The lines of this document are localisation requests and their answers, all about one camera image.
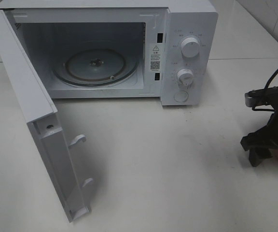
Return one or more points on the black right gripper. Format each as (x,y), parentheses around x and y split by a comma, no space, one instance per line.
(259,144)

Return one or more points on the round white door button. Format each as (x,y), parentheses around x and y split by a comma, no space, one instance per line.
(181,96)

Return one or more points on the lower white timer knob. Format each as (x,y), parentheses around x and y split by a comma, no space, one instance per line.
(185,77)

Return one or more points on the upper white power knob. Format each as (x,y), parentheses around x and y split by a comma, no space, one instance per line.
(190,46)

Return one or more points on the white microwave oven body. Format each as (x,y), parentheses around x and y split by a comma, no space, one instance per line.
(152,30)

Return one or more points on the glass microwave turntable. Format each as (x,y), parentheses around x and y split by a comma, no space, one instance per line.
(94,67)

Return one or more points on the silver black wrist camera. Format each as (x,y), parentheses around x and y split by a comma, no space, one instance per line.
(261,97)

